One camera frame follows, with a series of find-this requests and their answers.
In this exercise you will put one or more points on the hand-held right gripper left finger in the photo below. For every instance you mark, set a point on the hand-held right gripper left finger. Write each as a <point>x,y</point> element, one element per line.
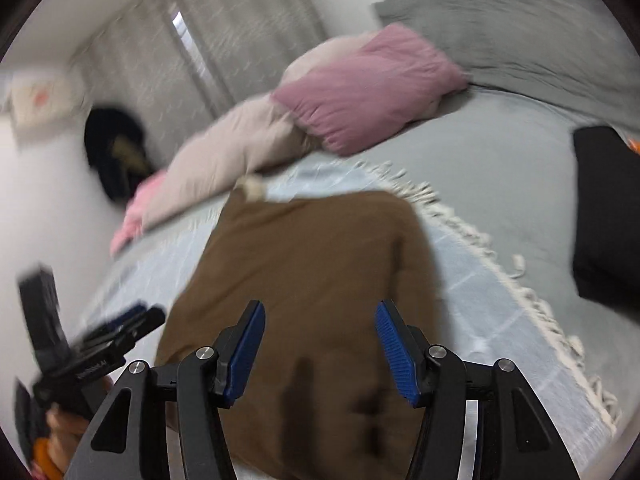
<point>245,355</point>

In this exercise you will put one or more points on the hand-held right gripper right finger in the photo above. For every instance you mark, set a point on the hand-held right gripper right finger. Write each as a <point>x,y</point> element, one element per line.
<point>395,355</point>

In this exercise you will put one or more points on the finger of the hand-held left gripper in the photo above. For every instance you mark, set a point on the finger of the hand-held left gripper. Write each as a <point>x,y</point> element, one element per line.
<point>142,322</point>
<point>125,312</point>

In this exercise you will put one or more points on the brown garment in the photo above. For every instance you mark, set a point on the brown garment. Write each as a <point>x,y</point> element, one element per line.
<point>310,270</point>

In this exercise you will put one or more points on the person's left hand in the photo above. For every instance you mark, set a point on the person's left hand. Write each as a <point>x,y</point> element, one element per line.
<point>67,427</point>

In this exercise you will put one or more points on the light blue fringed blanket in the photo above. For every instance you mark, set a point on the light blue fringed blanket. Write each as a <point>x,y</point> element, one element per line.
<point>480,320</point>

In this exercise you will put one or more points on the light pink cloth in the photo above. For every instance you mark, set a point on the light pink cloth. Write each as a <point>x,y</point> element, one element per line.
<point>132,220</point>

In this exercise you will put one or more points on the black and tan bag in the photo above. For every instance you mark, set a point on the black and tan bag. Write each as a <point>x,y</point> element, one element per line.
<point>115,155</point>

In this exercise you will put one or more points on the beige cloth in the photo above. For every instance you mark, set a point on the beige cloth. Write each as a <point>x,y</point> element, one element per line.
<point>250,187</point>

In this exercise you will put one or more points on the beige pillow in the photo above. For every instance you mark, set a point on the beige pillow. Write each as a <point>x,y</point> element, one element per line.
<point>225,160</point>

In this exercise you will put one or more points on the bed with grey sheet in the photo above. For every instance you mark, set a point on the bed with grey sheet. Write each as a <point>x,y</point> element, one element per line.
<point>500,160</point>

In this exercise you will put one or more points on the white box with orange mark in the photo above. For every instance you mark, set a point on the white box with orange mark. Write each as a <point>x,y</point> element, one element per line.
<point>40,97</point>

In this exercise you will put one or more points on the black cloth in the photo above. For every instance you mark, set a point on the black cloth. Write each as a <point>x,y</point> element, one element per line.
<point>605,210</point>

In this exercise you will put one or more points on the pink pillow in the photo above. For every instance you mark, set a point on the pink pillow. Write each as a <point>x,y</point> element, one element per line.
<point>365,90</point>

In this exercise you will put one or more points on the grey patterned curtain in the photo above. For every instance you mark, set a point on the grey patterned curtain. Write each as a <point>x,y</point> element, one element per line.
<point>210,35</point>

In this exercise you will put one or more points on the orange object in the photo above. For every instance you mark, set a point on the orange object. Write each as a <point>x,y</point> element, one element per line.
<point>634,144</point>

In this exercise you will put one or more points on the grey pillow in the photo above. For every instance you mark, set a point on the grey pillow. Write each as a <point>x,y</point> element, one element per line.
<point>525,25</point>

